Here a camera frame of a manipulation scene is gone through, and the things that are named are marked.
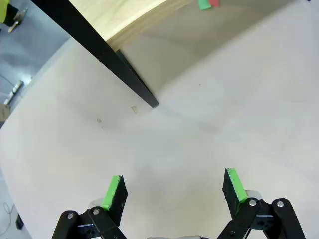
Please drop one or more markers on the black frame wooden two-tier shelf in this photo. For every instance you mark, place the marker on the black frame wooden two-tier shelf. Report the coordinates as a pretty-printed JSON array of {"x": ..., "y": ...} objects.
[{"x": 99, "y": 47}]

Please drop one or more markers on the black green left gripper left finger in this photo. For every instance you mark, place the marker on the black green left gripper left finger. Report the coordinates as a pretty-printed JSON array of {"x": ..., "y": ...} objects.
[{"x": 112, "y": 199}]

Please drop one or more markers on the grey power strip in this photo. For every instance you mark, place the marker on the grey power strip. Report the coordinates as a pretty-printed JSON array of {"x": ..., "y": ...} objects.
[{"x": 15, "y": 89}]

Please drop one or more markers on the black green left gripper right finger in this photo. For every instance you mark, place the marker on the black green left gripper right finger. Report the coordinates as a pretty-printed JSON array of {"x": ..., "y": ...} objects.
[{"x": 236, "y": 199}]

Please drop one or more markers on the black table foot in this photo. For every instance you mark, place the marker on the black table foot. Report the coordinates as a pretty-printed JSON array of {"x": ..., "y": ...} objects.
[{"x": 20, "y": 221}]

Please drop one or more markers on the small beige tape piece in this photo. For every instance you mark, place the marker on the small beige tape piece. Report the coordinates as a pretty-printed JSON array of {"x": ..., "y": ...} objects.
[{"x": 134, "y": 109}]

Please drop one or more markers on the person in yellow apron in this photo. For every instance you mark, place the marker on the person in yellow apron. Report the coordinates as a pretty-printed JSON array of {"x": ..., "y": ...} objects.
[{"x": 3, "y": 10}]

